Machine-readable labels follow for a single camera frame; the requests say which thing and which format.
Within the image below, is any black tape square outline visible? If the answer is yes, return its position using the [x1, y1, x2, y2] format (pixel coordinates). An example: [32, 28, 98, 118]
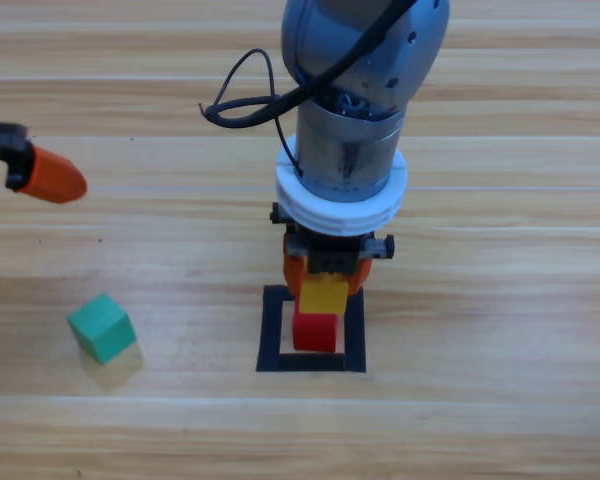
[255, 284, 368, 374]

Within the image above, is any red wooden cube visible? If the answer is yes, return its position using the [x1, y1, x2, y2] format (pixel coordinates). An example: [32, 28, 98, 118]
[291, 310, 339, 352]

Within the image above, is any yellow wooden cube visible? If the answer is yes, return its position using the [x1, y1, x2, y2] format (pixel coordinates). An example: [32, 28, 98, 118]
[298, 272, 349, 316]

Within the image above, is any thin black wire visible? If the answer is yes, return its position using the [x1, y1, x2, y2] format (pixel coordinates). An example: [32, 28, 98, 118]
[218, 48, 304, 177]

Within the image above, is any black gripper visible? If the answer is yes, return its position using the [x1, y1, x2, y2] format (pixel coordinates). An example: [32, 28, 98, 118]
[0, 106, 89, 206]
[269, 201, 396, 302]

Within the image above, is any green wooden cube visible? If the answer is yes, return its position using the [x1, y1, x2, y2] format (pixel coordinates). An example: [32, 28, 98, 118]
[66, 293, 138, 366]

